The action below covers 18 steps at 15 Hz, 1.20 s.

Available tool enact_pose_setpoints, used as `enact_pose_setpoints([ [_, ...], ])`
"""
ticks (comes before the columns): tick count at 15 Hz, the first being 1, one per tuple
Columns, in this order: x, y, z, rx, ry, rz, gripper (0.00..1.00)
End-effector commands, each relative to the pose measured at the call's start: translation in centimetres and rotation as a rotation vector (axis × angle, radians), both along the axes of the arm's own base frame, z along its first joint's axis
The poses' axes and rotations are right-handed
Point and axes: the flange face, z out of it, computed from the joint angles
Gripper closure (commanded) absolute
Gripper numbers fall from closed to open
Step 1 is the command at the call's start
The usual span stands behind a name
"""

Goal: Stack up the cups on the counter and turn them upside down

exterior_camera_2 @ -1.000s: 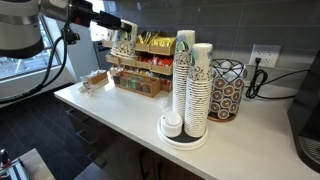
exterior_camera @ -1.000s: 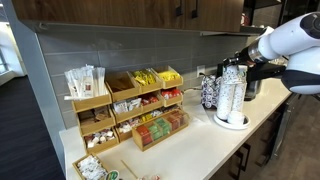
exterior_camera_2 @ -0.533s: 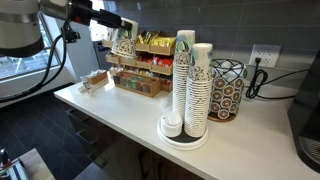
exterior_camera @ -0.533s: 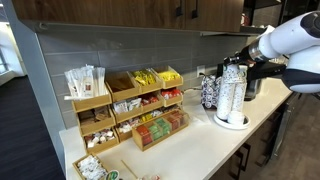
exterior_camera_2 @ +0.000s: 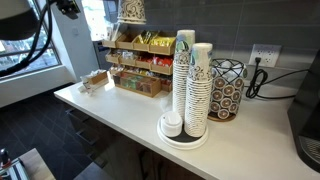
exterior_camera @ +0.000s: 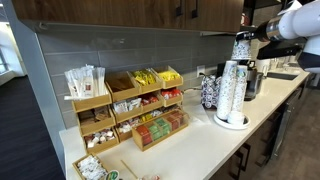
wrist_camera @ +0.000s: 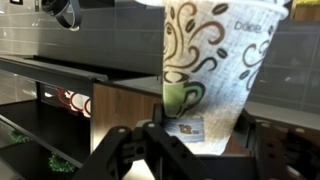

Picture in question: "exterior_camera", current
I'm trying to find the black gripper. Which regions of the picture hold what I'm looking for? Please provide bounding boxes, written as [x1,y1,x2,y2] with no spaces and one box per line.
[235,20,270,43]

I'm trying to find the short paper cup stack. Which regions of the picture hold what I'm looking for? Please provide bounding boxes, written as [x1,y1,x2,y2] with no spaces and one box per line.
[231,64,249,114]

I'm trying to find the tall paper cup stack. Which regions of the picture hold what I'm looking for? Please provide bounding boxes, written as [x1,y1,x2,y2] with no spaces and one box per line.
[216,60,238,121]

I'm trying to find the small creamer cups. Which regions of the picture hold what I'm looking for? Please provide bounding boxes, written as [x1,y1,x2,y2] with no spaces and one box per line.
[137,173,163,180]

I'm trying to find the red mug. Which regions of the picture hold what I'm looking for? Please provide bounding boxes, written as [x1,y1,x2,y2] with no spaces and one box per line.
[240,13,251,27]

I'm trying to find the wooden organizer bin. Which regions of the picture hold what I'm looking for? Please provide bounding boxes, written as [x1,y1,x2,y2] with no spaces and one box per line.
[82,127,121,155]
[111,97,145,125]
[129,68,164,95]
[105,70,142,103]
[159,87,184,108]
[71,89,113,114]
[162,103,185,118]
[151,65,184,90]
[115,116,145,143]
[139,91,165,114]
[77,105,117,137]

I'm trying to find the yellow sweetener packets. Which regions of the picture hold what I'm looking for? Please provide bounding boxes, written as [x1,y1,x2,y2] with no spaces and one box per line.
[157,69,181,83]

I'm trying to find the red packets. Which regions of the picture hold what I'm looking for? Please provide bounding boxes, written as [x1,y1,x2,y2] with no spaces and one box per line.
[161,87,183,100]

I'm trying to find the yellow green packets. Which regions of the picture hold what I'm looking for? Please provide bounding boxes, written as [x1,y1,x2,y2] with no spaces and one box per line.
[132,69,157,87]

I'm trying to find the wooden tea bag box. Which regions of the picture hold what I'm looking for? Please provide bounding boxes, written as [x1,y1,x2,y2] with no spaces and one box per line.
[131,109,190,152]

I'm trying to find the dark wood lower cabinet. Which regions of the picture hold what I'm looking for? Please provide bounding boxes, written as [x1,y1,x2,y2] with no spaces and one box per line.
[209,76,311,180]

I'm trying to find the dark wood cabinet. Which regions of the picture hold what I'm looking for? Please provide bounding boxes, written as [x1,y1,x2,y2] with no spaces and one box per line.
[209,76,311,180]
[11,0,245,34]

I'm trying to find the dark wood upper cabinet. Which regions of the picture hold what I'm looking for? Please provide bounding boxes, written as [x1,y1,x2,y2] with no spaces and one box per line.
[11,0,245,34]

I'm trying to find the white wrapped stir sticks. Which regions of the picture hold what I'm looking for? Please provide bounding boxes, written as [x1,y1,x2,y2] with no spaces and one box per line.
[63,64,107,101]

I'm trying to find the wooden stir stick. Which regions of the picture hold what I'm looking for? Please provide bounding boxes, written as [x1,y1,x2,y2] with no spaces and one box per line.
[120,159,139,180]

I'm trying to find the green round lid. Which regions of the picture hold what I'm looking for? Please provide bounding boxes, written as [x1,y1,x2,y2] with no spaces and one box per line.
[105,169,120,180]

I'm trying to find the white sugar packets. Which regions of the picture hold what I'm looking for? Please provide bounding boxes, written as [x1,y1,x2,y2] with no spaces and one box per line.
[77,155,108,180]

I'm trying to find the small wooden packet box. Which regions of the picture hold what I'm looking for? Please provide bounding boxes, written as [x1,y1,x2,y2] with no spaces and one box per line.
[72,153,110,180]

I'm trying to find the dark open wall shelf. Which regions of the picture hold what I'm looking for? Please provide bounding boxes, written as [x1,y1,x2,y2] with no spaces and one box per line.
[199,0,320,38]

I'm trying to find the black upper cabinet handle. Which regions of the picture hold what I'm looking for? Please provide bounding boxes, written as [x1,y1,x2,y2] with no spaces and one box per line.
[190,0,200,20]
[175,0,184,18]

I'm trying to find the white wall outlet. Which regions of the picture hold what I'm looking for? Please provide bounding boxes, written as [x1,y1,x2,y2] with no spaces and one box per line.
[196,64,206,78]

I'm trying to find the black wire coffee pod holder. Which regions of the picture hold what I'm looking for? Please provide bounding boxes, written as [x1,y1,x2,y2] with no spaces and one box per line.
[200,74,223,110]

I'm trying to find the black appliance power cable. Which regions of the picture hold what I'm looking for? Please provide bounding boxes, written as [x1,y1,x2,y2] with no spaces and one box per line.
[182,71,205,93]

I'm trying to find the black cabinet door handle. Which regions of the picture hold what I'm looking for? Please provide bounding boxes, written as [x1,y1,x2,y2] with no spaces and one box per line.
[230,149,243,180]
[243,143,252,163]
[254,153,269,168]

